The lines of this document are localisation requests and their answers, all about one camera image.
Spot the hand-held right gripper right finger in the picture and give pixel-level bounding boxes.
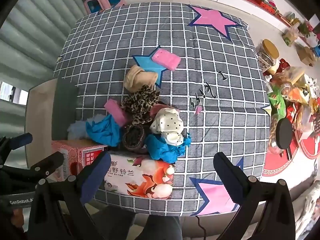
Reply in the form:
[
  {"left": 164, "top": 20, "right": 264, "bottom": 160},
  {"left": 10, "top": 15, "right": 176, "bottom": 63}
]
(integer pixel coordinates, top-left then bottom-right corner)
[{"left": 213, "top": 152, "right": 300, "bottom": 240}]

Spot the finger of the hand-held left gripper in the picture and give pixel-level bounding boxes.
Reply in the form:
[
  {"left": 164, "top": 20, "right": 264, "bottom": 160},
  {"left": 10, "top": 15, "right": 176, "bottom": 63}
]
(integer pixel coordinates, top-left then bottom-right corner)
[
  {"left": 29, "top": 152, "right": 65, "bottom": 178},
  {"left": 0, "top": 132, "right": 33, "bottom": 156}
]

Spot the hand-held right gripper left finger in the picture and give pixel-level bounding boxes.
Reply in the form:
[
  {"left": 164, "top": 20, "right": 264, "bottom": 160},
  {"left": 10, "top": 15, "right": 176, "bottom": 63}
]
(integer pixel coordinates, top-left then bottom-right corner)
[{"left": 26, "top": 151, "right": 112, "bottom": 240}]

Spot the pink fuzzy sock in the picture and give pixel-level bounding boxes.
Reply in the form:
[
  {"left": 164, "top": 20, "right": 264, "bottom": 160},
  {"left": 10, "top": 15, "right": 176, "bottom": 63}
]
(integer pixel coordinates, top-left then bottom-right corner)
[{"left": 104, "top": 99, "right": 128, "bottom": 127}]

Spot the blue cloth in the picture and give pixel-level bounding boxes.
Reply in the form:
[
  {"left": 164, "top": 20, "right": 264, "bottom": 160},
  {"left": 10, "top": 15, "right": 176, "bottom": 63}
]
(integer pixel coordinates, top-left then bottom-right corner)
[
  {"left": 144, "top": 132, "right": 192, "bottom": 164},
  {"left": 85, "top": 114, "right": 123, "bottom": 147}
]

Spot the pink red cardboard box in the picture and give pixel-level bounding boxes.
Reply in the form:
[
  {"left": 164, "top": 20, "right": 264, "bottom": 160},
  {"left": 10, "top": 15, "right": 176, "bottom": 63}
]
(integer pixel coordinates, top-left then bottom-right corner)
[{"left": 51, "top": 140, "right": 108, "bottom": 183}]

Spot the white cotton fluff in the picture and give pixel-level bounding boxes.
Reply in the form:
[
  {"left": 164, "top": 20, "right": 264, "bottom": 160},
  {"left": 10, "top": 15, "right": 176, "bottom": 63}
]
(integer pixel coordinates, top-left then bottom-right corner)
[{"left": 67, "top": 120, "right": 88, "bottom": 140}]

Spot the fox print tissue box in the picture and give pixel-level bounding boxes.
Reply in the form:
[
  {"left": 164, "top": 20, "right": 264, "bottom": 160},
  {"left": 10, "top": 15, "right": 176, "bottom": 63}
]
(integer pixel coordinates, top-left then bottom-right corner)
[{"left": 96, "top": 151, "right": 175, "bottom": 200}]

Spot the grey grid blanket with stars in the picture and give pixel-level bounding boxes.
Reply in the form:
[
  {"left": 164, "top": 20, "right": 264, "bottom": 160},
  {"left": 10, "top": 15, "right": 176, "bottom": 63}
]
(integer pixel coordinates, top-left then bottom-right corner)
[{"left": 54, "top": 2, "right": 272, "bottom": 217}]

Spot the dark brown knitted slipper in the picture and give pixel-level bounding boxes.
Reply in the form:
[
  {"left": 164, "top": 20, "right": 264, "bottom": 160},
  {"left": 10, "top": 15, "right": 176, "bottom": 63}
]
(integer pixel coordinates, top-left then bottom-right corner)
[{"left": 122, "top": 124, "right": 148, "bottom": 154}]

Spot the red round mat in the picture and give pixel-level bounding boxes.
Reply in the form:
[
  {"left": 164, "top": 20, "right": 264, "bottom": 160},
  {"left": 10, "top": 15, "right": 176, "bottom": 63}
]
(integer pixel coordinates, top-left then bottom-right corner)
[{"left": 261, "top": 127, "right": 320, "bottom": 179}]

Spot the glass jar with black lid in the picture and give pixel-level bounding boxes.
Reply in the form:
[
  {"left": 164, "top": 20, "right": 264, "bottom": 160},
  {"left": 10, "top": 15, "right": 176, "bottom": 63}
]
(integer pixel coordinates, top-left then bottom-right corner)
[{"left": 268, "top": 114, "right": 293, "bottom": 155}]

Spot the leopard print cloth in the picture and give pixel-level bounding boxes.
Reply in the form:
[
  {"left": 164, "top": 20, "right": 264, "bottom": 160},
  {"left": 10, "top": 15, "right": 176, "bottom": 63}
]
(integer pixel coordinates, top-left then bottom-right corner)
[{"left": 121, "top": 85, "right": 160, "bottom": 125}]

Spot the white polka dot cloth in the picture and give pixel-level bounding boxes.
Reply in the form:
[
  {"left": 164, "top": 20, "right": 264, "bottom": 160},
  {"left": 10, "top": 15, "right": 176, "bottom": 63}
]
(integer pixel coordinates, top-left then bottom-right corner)
[{"left": 149, "top": 107, "right": 185, "bottom": 147}]

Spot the white patterned cloth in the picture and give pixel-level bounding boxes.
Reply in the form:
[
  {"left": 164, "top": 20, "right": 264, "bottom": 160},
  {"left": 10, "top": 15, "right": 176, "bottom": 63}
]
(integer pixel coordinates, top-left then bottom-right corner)
[{"left": 291, "top": 180, "right": 320, "bottom": 238}]

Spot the pile of snack packets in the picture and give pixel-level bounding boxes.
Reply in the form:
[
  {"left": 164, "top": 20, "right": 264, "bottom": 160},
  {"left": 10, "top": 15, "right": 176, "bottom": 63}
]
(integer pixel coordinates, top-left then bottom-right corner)
[{"left": 265, "top": 59, "right": 320, "bottom": 133}]

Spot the beige sock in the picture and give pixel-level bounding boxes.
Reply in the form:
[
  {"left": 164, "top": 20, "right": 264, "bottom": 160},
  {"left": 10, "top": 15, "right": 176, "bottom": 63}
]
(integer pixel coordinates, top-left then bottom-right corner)
[{"left": 124, "top": 64, "right": 159, "bottom": 93}]

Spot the glass jar with yellow lid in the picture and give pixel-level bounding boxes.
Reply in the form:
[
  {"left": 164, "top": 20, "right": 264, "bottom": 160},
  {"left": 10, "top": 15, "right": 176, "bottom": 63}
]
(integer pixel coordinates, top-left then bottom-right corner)
[{"left": 255, "top": 39, "right": 280, "bottom": 75}]

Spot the wide pink sponge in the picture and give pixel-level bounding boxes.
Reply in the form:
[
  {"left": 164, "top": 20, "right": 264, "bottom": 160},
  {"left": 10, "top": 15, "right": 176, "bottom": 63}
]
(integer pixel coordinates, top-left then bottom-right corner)
[{"left": 152, "top": 48, "right": 181, "bottom": 71}]

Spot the brown cardboard box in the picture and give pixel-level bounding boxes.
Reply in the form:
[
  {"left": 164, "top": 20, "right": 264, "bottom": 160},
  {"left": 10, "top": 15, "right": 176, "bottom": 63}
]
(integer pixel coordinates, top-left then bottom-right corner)
[{"left": 297, "top": 45, "right": 317, "bottom": 67}]

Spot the black cable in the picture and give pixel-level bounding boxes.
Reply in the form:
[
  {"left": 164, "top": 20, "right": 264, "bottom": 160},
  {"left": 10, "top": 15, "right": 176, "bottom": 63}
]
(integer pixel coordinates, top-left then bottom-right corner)
[{"left": 194, "top": 215, "right": 208, "bottom": 240}]

